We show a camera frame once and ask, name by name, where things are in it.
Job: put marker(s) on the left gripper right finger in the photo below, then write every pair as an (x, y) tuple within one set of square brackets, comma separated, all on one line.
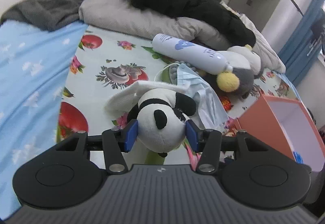
[(208, 143)]

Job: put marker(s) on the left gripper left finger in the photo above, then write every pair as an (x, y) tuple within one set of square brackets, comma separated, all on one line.
[(117, 142)]

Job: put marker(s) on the light blue face mask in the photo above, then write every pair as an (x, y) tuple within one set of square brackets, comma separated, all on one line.
[(210, 113)]

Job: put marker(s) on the red foil wrapper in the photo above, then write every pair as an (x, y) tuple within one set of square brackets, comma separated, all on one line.
[(226, 103)]

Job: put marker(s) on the panda plush toy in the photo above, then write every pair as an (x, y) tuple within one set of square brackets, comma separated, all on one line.
[(162, 115)]

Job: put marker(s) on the yellow pink bird toy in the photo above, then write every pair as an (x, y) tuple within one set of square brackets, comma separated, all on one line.
[(193, 156)]

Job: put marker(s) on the blue tissue packet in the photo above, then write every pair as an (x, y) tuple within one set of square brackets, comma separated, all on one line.
[(298, 158)]

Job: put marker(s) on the green massage brush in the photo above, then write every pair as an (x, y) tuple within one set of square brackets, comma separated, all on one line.
[(157, 157)]

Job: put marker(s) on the orange cardboard box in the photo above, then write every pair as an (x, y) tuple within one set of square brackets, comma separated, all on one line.
[(286, 126)]

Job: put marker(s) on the fruit print tablecloth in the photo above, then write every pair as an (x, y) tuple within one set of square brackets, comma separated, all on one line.
[(107, 62)]

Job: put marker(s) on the grey penguin plush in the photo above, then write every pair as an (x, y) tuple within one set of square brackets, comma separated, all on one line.
[(246, 66)]

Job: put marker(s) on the white spray bottle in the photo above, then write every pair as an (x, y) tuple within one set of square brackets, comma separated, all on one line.
[(201, 57)]

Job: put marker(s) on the blue star bedsheet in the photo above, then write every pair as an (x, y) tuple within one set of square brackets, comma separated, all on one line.
[(34, 68)]

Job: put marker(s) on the grey duvet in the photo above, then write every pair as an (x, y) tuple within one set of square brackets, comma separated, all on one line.
[(121, 16)]

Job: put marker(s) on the blue curtain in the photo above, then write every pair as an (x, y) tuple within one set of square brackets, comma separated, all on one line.
[(302, 48)]

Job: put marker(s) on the dark grey blanket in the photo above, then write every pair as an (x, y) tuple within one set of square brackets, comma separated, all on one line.
[(47, 15)]

